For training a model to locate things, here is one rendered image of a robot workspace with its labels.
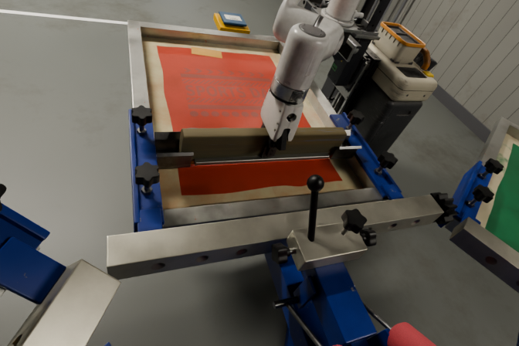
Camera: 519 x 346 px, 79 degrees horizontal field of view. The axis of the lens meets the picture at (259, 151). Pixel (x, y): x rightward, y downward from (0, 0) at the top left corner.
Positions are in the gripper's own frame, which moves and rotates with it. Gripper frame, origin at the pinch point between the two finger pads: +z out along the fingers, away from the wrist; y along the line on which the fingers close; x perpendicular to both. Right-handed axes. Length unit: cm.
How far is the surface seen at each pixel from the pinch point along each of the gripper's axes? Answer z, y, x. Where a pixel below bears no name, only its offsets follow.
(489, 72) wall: 48, 138, -303
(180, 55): 5.9, 47.4, 13.4
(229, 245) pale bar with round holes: -2.4, -24.9, 15.8
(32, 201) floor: 102, 64, 74
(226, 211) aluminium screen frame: 2.6, -15.3, 13.1
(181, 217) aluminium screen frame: 2.7, -15.5, 21.9
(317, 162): 6.0, -1.3, -16.0
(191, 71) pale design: 5.9, 38.7, 11.2
